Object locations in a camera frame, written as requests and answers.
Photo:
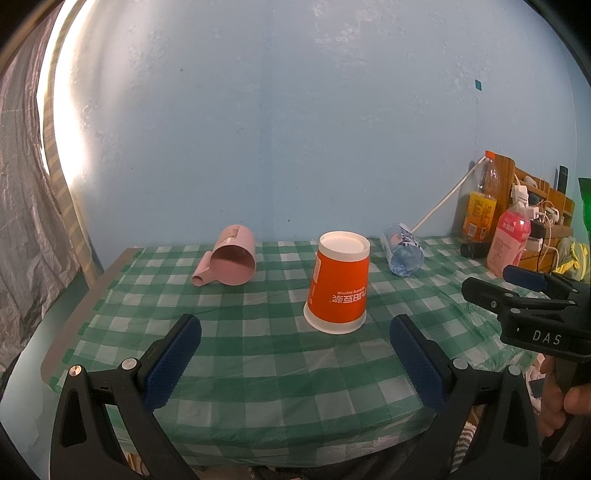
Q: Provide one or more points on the pink plastic cup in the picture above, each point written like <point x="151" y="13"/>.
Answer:
<point x="231" y="258"/>

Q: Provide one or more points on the person's right hand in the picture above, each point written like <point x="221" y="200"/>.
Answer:
<point x="551" y="406"/>

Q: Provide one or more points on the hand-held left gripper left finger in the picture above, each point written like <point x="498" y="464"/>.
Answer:
<point x="173" y="364"/>

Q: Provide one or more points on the orange juice bottle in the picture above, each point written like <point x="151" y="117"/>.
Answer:
<point x="480" y="212"/>

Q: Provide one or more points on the yellow cloth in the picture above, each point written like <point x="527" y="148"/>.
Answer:
<point x="572" y="256"/>

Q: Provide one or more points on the orange paper cup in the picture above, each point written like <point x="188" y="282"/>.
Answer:
<point x="338" y="288"/>

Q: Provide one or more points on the striped cloth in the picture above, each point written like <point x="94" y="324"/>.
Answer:
<point x="463" y="445"/>

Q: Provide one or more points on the wooden rack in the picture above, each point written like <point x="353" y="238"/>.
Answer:
<point x="554" y="230"/>

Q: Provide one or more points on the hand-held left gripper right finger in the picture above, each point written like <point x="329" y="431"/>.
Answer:
<point x="418" y="364"/>

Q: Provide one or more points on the green translucent object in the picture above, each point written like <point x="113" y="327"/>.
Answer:
<point x="585" y="203"/>

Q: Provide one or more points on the small black cylinder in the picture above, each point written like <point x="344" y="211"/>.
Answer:
<point x="473" y="250"/>

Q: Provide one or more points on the white power strip with plugs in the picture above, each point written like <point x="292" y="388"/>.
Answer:
<point x="538" y="216"/>

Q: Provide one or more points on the grey curtain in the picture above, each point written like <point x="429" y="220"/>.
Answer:
<point x="32" y="230"/>

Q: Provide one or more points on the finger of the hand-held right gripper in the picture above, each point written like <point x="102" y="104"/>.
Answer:
<point x="524" y="276"/>
<point x="491" y="296"/>

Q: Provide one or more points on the green checkered tablecloth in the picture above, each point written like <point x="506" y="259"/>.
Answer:
<point x="277" y="369"/>

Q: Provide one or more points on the pink drink bottle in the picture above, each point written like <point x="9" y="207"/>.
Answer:
<point x="508" y="242"/>

